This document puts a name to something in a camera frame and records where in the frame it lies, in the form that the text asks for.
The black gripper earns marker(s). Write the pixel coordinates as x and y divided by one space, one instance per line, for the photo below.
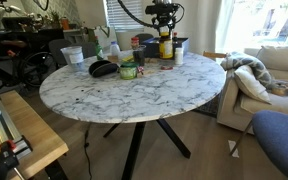
165 20

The brown bottle with yellow label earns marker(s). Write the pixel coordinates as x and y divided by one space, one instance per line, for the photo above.
166 48

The dark bottle with red cap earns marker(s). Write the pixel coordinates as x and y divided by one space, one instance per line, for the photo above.
175 37

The small white pill bottle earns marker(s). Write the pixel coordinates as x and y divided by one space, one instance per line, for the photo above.
178 56

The green glass bottle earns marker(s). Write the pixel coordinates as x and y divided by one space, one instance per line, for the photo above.
99 50

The clear plastic tub white label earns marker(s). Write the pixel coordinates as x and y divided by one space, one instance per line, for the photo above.
73 57

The dark chair back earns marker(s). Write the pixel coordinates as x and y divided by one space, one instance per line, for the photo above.
144 36

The navy blue box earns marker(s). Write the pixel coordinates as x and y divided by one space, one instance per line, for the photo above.
150 48

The jar with red lid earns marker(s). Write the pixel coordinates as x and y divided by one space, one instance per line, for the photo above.
135 43

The dark glass jar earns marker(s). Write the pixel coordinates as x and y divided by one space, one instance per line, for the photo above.
139 56

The small red flat item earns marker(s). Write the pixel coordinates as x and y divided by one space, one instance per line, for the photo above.
166 68

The white window blinds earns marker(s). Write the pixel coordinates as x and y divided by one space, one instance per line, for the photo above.
124 16

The yellow flat item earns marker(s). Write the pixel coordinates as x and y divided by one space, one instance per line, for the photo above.
128 59

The small colourful toy figure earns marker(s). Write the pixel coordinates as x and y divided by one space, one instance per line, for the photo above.
140 71

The wooden chair back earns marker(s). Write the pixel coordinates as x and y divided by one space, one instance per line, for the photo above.
214 55

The black glasses case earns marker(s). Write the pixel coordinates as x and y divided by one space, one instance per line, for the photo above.
100 68

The dark patterned rug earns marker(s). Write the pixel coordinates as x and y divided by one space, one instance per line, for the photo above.
210 106

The grey patterned blanket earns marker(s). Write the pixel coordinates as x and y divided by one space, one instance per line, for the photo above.
250 66

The cream pillow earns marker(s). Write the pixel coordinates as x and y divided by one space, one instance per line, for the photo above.
250 85

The orange container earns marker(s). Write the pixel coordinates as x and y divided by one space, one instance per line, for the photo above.
65 23

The grey office chair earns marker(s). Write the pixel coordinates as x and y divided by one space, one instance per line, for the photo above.
59 49

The potted green plant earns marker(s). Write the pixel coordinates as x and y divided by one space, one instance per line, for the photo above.
53 18

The black table base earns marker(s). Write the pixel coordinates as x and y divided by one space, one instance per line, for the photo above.
140 143

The beige sofa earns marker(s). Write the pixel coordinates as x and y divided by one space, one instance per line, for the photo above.
277 100

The white paper scrap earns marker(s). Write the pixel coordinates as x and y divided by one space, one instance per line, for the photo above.
233 148

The black wheel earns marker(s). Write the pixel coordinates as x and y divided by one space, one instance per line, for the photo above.
34 69

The black cabinet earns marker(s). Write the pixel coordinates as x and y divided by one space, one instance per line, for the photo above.
24 38

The blue upholstered chair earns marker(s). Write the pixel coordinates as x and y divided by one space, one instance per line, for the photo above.
280 140

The light wooden bench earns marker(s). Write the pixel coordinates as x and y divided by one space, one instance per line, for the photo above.
34 133

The black clamp with red button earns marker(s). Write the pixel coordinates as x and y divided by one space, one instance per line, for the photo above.
5 160

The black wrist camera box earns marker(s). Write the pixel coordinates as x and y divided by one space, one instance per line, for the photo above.
162 9

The grey metal rail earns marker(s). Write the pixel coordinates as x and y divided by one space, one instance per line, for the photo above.
7 123

